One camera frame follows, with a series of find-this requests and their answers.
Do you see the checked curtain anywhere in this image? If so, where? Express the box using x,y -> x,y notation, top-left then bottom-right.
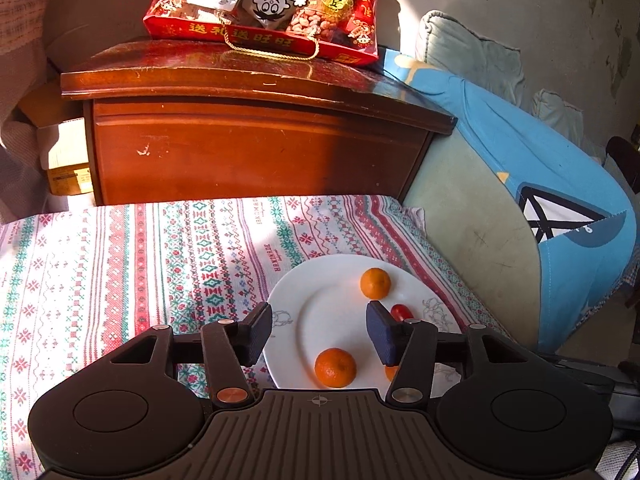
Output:
1,0 -> 50,223

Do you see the large orange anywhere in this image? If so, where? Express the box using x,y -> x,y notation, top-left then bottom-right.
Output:
314,348 -> 357,388

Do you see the blue cushion cloth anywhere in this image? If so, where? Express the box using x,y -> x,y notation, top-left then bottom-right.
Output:
382,8 -> 640,354

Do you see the cardboard box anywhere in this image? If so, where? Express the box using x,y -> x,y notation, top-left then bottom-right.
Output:
37,118 -> 93,196

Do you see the small orange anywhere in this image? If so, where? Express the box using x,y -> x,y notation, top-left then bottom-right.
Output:
359,268 -> 392,300
384,365 -> 398,382

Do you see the red snack gift bag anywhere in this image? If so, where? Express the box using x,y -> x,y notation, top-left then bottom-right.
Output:
143,0 -> 378,65

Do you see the wooden cabinet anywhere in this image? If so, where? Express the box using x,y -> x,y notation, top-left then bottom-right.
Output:
61,39 -> 456,205

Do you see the white ceramic plate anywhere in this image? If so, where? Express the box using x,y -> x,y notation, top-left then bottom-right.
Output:
264,255 -> 461,396

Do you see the red cherry tomato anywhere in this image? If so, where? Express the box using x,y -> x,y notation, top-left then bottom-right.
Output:
390,304 -> 413,322

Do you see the patterned woven tablecloth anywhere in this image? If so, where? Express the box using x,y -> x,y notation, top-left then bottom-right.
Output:
1,195 -> 492,479

